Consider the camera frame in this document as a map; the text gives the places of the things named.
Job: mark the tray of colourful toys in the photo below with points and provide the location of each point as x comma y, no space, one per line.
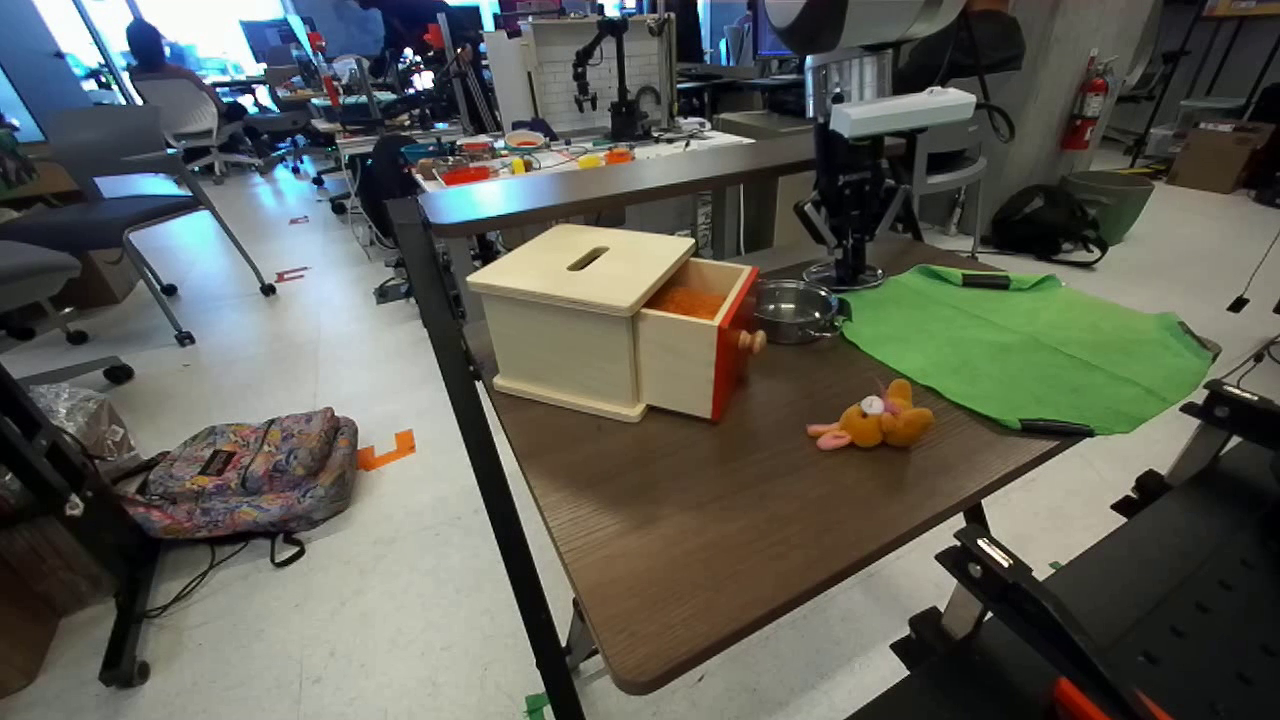
562,158

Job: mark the white swivel chair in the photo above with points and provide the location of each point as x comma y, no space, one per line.
186,114

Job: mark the small steel pot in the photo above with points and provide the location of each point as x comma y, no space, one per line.
798,321

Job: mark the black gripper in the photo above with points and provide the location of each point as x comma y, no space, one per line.
848,173

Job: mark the long grey desk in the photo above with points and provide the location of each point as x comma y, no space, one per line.
626,177

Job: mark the clear plastic bag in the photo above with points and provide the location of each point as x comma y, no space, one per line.
86,423

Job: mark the black equipment stand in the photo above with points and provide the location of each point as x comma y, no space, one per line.
1162,601

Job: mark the black bag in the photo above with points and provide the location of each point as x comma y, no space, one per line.
1042,223

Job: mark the wooden drawer with orange front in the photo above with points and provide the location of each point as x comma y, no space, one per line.
686,354

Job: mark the small black desktop robot arm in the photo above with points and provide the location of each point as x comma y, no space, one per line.
622,80

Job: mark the red fire extinguisher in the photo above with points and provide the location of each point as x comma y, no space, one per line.
1084,104

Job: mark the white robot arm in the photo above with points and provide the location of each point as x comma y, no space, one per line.
903,114

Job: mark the dark grey office chair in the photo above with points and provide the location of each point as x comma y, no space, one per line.
32,287

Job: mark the light wooden box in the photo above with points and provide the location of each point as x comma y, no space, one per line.
572,321

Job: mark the green cloth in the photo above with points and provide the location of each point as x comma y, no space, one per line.
1024,347

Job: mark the green bin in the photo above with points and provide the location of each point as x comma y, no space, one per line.
1117,200

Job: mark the black cart frame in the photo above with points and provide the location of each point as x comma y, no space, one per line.
80,534

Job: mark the colourful patterned backpack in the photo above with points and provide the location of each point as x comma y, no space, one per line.
246,472

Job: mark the black metal table post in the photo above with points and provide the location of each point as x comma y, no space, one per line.
466,412

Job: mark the orange tape piece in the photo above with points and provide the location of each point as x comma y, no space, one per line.
385,455

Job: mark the cardboard box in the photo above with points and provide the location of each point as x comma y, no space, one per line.
1221,158

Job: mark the black tripod leg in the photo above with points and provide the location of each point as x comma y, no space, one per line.
1252,273

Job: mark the white panel board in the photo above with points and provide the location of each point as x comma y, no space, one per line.
553,73

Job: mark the orange plush toy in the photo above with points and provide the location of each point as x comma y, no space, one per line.
882,424

